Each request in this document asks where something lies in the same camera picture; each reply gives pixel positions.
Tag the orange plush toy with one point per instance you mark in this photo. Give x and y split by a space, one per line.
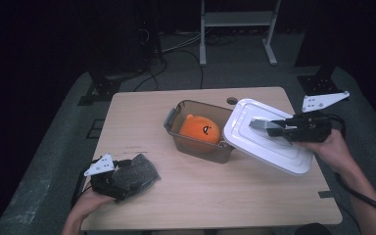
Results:
199 129

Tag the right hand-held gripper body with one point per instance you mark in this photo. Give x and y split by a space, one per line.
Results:
310 129

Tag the black tape strip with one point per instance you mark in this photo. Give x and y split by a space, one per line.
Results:
327 194

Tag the person's right hand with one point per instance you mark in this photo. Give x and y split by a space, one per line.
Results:
331 151

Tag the grey fuzzy cloth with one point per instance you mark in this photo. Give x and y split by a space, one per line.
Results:
140 173

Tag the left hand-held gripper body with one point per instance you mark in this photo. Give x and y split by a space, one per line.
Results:
103 184

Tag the brown translucent storage box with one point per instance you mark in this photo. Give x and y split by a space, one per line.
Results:
181 109

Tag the black stand base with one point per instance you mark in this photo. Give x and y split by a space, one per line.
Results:
106 88
320 83

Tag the person's left hand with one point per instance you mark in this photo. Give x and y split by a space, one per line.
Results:
88 200

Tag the white metal frame stand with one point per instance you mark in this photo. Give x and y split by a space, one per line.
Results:
236 18

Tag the dark rounded object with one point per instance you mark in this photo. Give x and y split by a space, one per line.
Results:
311 229

